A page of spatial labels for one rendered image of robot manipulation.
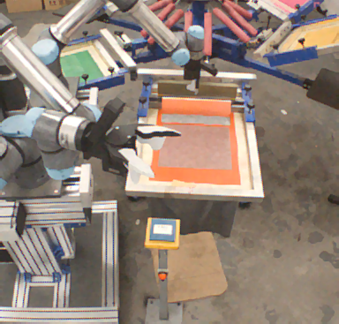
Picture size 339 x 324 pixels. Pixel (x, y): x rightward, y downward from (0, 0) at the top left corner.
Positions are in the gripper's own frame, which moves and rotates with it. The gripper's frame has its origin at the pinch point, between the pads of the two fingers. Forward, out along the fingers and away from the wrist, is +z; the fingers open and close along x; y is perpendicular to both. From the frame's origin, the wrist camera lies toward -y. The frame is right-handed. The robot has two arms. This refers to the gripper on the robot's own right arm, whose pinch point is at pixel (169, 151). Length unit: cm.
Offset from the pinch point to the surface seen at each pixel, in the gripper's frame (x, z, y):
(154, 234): -32, -14, 67
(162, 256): -36, -12, 85
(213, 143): -91, -8, 60
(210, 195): -57, 1, 62
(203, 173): -70, -6, 63
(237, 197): -60, 12, 62
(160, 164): -69, -27, 63
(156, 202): -61, -25, 81
